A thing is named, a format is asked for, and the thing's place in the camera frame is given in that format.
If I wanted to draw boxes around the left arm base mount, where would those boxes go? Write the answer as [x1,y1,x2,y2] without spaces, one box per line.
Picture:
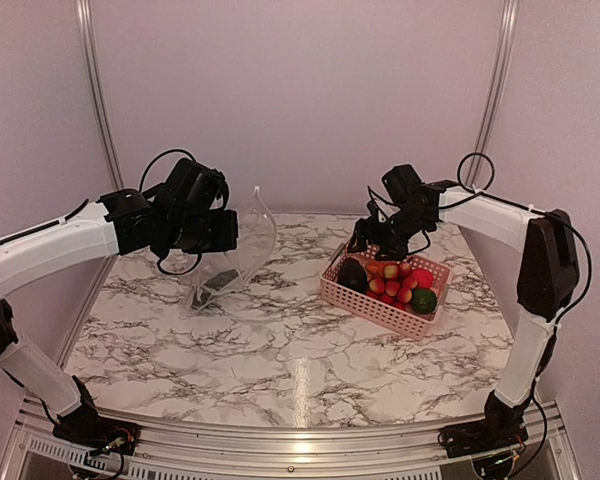
[53,418,140,455]

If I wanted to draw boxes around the dark purple eggplant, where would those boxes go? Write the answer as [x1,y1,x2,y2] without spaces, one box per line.
[337,258,368,294]

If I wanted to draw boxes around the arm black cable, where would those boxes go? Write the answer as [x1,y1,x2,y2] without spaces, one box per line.
[367,151,594,451]
[139,148,206,275]

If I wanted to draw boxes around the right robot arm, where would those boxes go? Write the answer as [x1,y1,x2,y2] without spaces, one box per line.
[348,164,580,448]

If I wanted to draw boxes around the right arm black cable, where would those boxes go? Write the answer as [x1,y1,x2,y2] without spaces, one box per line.
[367,151,594,451]

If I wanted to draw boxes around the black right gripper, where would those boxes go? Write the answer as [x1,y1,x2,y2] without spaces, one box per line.
[347,206,432,260]

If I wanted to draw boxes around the left aluminium corner post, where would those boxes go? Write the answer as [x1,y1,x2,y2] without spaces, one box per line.
[75,0,124,190]

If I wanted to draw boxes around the red strawberry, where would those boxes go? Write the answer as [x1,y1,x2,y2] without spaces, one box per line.
[411,268,435,289]

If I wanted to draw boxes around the aluminium front table rail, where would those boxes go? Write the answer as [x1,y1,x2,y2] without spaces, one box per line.
[0,398,582,479]

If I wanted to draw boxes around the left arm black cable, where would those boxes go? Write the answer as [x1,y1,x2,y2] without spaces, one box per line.
[139,148,206,275]

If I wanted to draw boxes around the pink plastic basket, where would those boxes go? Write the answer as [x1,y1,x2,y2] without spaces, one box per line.
[320,241,452,340]

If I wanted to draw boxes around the orange carrot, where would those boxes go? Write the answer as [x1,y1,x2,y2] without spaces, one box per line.
[365,261,389,278]

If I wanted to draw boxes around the clear zip top bag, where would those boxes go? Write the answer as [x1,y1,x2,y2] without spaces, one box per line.
[192,186,277,293]

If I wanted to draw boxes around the right aluminium corner post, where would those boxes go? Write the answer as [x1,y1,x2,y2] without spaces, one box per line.
[472,0,521,156]

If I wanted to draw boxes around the green avocado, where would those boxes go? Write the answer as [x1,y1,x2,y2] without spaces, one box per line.
[410,288,438,315]

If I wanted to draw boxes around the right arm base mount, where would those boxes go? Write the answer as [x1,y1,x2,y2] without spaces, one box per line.
[437,420,529,458]

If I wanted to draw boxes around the green cucumber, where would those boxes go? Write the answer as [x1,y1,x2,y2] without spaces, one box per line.
[191,269,242,310]

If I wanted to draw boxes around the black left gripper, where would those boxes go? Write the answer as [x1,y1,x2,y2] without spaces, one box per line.
[164,208,237,253]

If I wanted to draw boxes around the bunch of red lychees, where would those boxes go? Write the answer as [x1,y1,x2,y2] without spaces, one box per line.
[365,262,415,309]

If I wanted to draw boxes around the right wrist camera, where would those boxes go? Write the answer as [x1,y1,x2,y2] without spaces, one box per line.
[366,199,385,223]

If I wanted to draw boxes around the aluminium corner post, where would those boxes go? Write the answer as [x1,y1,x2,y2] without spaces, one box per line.
[75,0,124,190]
[472,0,521,156]

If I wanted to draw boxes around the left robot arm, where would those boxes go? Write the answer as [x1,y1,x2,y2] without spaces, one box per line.
[0,153,238,445]

